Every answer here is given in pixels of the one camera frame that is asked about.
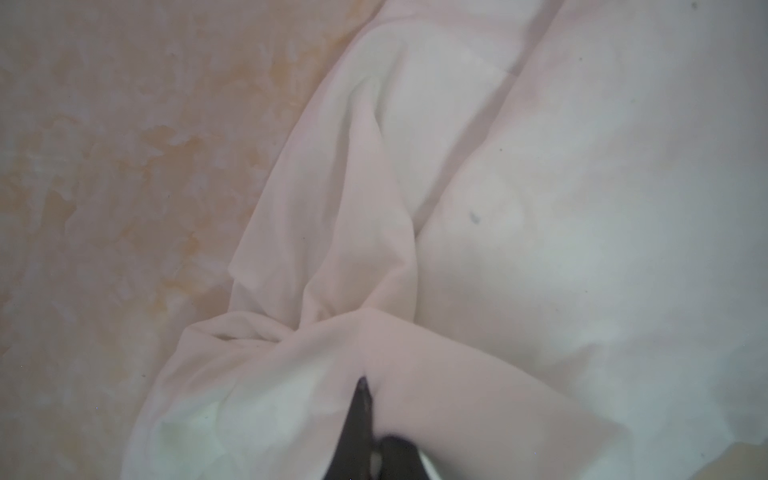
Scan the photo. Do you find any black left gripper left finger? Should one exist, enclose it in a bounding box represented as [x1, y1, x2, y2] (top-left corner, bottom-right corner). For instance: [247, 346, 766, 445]
[323, 377, 375, 480]

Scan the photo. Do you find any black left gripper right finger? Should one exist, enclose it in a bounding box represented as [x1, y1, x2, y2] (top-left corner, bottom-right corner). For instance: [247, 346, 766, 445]
[378, 436, 429, 480]

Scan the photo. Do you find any white t-shirt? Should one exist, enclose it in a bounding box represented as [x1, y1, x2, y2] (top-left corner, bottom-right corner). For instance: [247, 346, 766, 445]
[121, 1, 767, 479]

